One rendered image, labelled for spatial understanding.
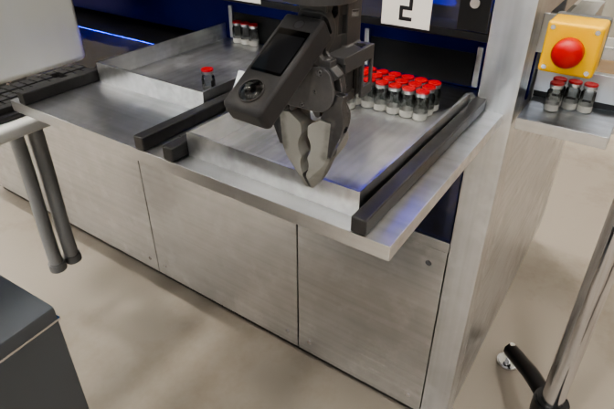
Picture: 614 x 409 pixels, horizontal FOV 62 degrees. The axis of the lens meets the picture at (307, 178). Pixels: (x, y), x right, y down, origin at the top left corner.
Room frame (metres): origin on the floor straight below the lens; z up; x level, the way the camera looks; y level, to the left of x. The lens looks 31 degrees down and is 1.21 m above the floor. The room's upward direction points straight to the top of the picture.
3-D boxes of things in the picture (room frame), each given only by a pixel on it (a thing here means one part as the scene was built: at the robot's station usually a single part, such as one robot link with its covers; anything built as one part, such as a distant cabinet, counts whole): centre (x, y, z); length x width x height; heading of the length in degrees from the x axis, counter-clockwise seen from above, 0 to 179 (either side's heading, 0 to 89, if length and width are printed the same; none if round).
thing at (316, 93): (0.50, -0.02, 1.06); 0.09 x 0.08 x 0.12; 146
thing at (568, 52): (0.69, -0.36, 0.99); 0.04 x 0.04 x 0.04; 56
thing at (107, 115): (0.80, 0.07, 0.87); 0.70 x 0.48 x 0.02; 56
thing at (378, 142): (0.67, -0.05, 0.90); 0.34 x 0.26 x 0.04; 146
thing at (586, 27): (0.73, -0.38, 0.99); 0.08 x 0.07 x 0.07; 146
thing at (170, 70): (0.96, 0.17, 0.90); 0.34 x 0.26 x 0.04; 146
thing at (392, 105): (0.76, -0.11, 0.90); 0.18 x 0.02 x 0.05; 56
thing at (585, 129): (0.75, -0.42, 0.87); 0.14 x 0.13 x 0.02; 146
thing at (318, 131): (0.49, -0.03, 0.95); 0.06 x 0.03 x 0.09; 146
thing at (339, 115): (0.47, -0.02, 1.00); 0.05 x 0.02 x 0.09; 56
